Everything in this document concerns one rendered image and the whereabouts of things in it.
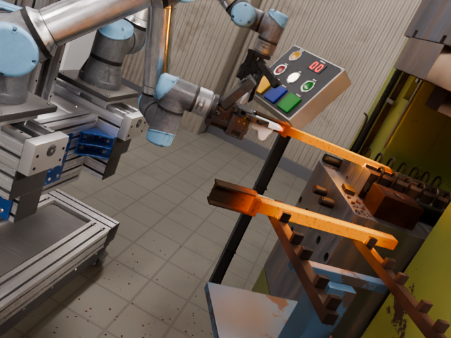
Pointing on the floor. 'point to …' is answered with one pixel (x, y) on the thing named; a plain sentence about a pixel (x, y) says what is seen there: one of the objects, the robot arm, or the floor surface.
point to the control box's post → (247, 213)
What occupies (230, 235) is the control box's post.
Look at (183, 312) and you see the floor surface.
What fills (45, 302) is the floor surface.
